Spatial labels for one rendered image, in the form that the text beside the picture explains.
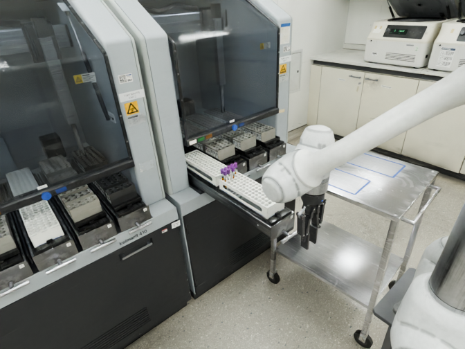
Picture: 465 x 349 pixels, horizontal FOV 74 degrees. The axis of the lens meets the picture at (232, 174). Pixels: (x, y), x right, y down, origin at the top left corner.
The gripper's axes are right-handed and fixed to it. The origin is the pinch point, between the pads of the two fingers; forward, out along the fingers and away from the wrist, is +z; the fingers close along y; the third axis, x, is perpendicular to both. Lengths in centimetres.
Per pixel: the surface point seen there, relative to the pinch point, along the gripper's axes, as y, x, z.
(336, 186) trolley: -31.6, -10.4, -2.4
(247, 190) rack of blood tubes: 1.2, -30.8, -6.3
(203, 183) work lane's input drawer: 7, -55, -1
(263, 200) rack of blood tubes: 2.5, -20.3, -7.0
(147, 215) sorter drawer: 35, -57, 3
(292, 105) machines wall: -200, -177, 38
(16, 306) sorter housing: 88, -57, 15
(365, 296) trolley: -35, 10, 52
